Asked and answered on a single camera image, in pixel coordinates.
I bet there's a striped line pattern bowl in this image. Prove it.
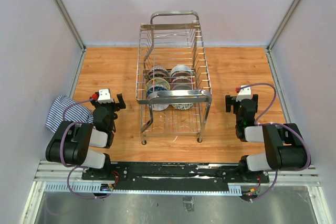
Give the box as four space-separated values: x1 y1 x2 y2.
151 104 170 111

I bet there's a black floral red bowl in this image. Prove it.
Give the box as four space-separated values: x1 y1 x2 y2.
172 103 194 110

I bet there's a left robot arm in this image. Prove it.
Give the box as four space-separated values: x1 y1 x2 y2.
45 89 126 180

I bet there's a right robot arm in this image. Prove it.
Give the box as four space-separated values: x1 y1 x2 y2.
225 94 311 182

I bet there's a blue striped cloth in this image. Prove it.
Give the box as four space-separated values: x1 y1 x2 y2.
45 95 93 133

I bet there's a blue triangle pattern bowl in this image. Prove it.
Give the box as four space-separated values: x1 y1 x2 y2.
146 84 168 97

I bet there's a yellow rim leaf bowl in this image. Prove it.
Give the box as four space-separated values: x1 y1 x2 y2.
146 78 170 90

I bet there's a black leaf coral bowl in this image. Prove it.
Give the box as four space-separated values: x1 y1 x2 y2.
148 71 169 79

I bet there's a black dotted hexagon bowl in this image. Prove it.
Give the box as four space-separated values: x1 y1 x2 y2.
172 83 193 90

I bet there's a red ikat pattern bowl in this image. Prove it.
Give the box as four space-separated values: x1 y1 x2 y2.
171 76 193 84

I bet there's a brown diamond pattern bowl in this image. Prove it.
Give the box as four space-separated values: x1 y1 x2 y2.
149 65 169 74

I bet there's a red geometric pattern bowl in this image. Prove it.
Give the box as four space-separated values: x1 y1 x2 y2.
170 70 193 78

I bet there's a plain white bowl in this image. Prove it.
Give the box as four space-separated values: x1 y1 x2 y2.
171 65 192 75

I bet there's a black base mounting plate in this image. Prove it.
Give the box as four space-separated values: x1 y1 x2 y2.
81 162 269 187

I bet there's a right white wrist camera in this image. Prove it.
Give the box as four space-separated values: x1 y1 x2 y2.
236 85 252 102

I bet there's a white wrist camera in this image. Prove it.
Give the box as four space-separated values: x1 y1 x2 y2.
236 85 252 102
97 89 114 104

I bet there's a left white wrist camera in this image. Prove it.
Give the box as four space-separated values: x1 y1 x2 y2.
97 89 114 104

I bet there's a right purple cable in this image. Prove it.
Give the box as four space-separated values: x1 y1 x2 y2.
239 82 312 204

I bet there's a purple cable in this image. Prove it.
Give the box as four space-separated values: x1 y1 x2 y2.
239 82 312 204
44 97 111 216

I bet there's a silver wire dish rack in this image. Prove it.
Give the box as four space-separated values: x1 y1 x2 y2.
135 10 212 145

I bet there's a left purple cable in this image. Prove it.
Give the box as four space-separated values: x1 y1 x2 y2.
44 97 111 216

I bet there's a grey slotted cable duct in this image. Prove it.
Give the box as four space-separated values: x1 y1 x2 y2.
44 182 242 196

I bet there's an aluminium frame rail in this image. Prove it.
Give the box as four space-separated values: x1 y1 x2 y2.
38 0 87 51

